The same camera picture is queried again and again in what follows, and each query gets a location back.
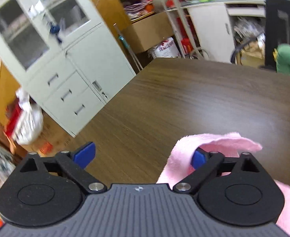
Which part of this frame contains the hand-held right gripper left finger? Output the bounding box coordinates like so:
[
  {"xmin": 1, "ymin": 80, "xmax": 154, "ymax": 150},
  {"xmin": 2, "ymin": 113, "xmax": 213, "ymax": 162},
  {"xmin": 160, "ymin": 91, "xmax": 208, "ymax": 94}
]
[{"xmin": 19, "ymin": 141, "xmax": 108, "ymax": 195}]

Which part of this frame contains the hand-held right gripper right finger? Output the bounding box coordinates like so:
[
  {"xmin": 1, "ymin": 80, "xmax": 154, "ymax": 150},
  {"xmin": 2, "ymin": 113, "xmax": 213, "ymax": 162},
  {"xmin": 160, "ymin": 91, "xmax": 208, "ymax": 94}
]
[{"xmin": 173, "ymin": 148, "xmax": 260, "ymax": 195}]

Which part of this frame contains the pink towel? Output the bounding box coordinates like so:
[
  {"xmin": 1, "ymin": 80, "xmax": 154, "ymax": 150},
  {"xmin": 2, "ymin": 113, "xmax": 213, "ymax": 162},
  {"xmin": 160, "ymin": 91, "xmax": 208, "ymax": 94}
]
[{"xmin": 156, "ymin": 132, "xmax": 290, "ymax": 237}]

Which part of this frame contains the flat brown cardboard box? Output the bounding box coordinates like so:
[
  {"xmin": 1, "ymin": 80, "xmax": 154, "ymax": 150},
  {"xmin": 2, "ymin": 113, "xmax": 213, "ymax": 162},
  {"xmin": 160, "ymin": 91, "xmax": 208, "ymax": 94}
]
[{"xmin": 24, "ymin": 117, "xmax": 75, "ymax": 157}]

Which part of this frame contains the white bag with red contents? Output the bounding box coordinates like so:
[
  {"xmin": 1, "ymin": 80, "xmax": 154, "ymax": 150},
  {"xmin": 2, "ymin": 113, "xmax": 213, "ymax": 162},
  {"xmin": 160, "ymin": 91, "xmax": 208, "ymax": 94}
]
[{"xmin": 4, "ymin": 87, "xmax": 45, "ymax": 146}]

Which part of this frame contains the grey cabinet with glass doors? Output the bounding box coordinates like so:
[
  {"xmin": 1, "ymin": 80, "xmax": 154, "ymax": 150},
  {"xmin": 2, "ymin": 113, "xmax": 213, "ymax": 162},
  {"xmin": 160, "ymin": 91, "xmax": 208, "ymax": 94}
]
[{"xmin": 0, "ymin": 0, "xmax": 137, "ymax": 137}]

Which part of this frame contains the white bucket with red print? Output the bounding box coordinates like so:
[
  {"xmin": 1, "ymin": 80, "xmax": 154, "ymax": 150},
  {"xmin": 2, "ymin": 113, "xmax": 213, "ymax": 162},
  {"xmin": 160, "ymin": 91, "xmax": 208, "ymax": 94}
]
[{"xmin": 148, "ymin": 37, "xmax": 182, "ymax": 59}]

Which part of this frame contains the blue tassel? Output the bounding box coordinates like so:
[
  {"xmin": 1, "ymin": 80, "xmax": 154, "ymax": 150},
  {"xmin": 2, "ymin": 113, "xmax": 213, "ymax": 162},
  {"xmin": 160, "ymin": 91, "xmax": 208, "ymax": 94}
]
[{"xmin": 49, "ymin": 21, "xmax": 63, "ymax": 43}]

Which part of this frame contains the white counter cabinet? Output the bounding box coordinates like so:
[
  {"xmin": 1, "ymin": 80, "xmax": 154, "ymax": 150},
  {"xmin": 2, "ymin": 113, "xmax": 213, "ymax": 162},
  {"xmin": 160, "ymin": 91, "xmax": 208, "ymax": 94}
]
[{"xmin": 166, "ymin": 0, "xmax": 267, "ymax": 63}]

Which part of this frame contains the green cushion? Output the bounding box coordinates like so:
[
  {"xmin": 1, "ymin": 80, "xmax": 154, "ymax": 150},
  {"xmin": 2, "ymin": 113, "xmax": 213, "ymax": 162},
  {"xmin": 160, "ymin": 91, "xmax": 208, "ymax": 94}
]
[{"xmin": 275, "ymin": 44, "xmax": 290, "ymax": 81}]

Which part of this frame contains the large brown cardboard box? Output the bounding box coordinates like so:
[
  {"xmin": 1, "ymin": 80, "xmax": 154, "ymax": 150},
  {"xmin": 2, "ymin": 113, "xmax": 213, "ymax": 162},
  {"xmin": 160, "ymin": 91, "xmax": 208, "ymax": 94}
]
[{"xmin": 121, "ymin": 11, "xmax": 175, "ymax": 53}]

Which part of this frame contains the white plastic bag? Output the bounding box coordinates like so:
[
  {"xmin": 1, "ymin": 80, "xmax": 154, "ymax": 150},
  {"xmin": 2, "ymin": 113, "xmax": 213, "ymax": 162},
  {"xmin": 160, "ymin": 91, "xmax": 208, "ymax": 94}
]
[{"xmin": 233, "ymin": 17, "xmax": 266, "ymax": 55}]

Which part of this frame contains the black office chair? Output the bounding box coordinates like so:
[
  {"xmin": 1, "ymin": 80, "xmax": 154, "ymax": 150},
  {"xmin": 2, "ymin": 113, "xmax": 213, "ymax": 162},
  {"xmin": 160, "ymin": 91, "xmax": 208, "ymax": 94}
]
[{"xmin": 230, "ymin": 0, "xmax": 290, "ymax": 72}]

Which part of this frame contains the wooden shelf unit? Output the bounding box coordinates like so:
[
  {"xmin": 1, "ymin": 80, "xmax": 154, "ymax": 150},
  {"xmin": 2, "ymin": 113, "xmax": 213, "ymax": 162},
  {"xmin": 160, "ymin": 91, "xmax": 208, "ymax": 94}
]
[{"xmin": 79, "ymin": 0, "xmax": 136, "ymax": 62}]

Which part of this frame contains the pile of colourful packages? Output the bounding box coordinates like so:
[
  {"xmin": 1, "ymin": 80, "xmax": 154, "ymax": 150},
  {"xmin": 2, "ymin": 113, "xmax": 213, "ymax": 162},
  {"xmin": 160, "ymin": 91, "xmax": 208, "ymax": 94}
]
[{"xmin": 121, "ymin": 0, "xmax": 160, "ymax": 21}]

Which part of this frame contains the green handled stick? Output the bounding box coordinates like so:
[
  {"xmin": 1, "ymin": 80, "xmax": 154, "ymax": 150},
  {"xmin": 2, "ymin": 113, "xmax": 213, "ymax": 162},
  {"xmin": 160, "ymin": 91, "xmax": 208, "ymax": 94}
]
[{"xmin": 113, "ymin": 23, "xmax": 143, "ymax": 71}]

